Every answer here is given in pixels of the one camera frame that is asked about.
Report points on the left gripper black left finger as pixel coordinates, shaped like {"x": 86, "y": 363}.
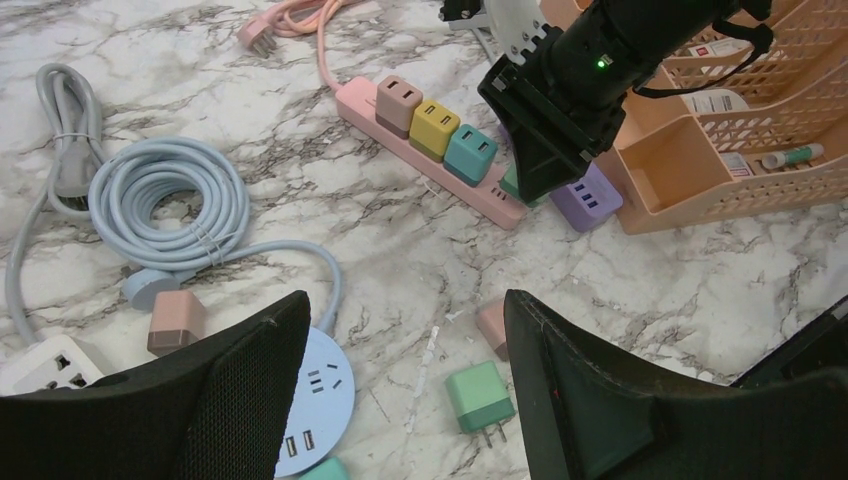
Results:
{"x": 216, "y": 409}

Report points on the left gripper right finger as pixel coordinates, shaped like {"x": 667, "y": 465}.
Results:
{"x": 591, "y": 410}

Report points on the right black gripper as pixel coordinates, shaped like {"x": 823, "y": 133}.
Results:
{"x": 564, "y": 106}

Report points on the green plug adapter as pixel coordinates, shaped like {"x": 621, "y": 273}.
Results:
{"x": 509, "y": 184}
{"x": 480, "y": 400}

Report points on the brown pink plug adapter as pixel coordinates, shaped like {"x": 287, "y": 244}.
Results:
{"x": 396, "y": 101}

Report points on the pink power strip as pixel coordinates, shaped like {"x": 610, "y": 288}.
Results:
{"x": 356, "y": 102}

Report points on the teal plug adapter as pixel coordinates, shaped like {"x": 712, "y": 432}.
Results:
{"x": 470, "y": 155}
{"x": 330, "y": 469}

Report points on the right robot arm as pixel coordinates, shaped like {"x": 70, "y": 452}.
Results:
{"x": 682, "y": 20}

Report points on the purple power strip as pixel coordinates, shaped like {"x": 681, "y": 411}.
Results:
{"x": 587, "y": 202}

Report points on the round blue power strip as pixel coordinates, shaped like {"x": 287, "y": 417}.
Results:
{"x": 322, "y": 407}

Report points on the white power strip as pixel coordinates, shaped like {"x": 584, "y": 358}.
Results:
{"x": 57, "y": 362}

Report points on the white green glue stick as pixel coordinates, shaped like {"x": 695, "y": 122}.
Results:
{"x": 794, "y": 156}

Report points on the orange plastic file rack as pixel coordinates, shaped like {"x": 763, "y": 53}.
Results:
{"x": 675, "y": 167}

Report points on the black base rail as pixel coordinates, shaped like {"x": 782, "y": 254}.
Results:
{"x": 820, "y": 344}

